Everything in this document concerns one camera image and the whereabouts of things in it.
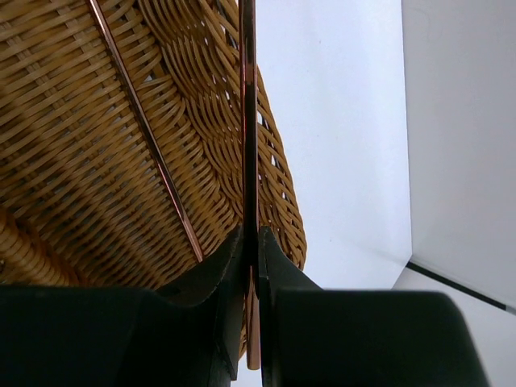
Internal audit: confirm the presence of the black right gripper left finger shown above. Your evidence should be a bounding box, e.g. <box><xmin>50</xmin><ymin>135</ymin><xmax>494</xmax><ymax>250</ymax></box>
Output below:
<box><xmin>1</xmin><ymin>228</ymin><xmax>243</xmax><ymax>386</ymax></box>

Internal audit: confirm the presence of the copper chopstick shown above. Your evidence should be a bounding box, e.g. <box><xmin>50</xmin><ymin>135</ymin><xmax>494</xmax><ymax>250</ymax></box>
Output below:
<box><xmin>88</xmin><ymin>0</ymin><xmax>203</xmax><ymax>262</ymax></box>
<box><xmin>238</xmin><ymin>0</ymin><xmax>260</xmax><ymax>370</ymax></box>

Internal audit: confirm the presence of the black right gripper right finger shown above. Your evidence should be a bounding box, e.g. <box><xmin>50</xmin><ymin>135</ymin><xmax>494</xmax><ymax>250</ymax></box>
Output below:
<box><xmin>257</xmin><ymin>227</ymin><xmax>489</xmax><ymax>386</ymax></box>

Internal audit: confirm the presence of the wicker cutlery tray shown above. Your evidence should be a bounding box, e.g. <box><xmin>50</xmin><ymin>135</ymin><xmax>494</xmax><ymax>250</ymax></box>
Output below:
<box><xmin>0</xmin><ymin>0</ymin><xmax>308</xmax><ymax>360</ymax></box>

